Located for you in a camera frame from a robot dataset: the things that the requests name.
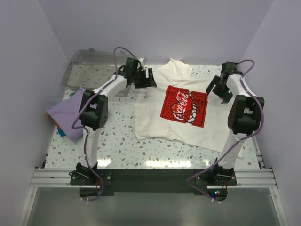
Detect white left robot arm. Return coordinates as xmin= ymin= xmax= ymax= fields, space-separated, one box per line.
xmin=76 ymin=58 xmax=157 ymax=174

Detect folded purple t-shirt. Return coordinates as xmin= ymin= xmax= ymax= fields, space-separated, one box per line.
xmin=46 ymin=88 xmax=86 ymax=142

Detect aluminium front rail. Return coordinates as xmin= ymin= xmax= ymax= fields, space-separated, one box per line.
xmin=30 ymin=169 xmax=278 ymax=188

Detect clear plastic storage bin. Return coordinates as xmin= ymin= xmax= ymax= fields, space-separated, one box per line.
xmin=61 ymin=48 xmax=151 ymax=103

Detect folded orange and teal clothes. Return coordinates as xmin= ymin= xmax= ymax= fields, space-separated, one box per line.
xmin=46 ymin=113 xmax=66 ymax=137

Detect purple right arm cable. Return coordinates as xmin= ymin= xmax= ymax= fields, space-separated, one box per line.
xmin=187 ymin=59 xmax=265 ymax=195

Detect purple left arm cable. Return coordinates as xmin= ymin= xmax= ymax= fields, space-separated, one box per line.
xmin=70 ymin=46 xmax=139 ymax=202

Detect aluminium rail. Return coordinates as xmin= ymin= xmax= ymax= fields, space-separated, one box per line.
xmin=252 ymin=137 xmax=266 ymax=170
xmin=30 ymin=169 xmax=278 ymax=188

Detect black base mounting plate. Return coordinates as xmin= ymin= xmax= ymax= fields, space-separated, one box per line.
xmin=69 ymin=166 xmax=237 ymax=201

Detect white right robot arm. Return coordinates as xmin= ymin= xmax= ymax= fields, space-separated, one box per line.
xmin=206 ymin=61 xmax=265 ymax=177

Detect white Coca-Cola t-shirt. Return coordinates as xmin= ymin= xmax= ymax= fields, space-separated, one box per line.
xmin=134 ymin=59 xmax=232 ymax=153

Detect aluminium right side rail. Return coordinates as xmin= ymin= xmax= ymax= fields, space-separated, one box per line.
xmin=252 ymin=137 xmax=266 ymax=170

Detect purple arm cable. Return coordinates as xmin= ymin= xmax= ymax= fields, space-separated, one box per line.
xmin=70 ymin=46 xmax=139 ymax=202
xmin=187 ymin=59 xmax=265 ymax=195

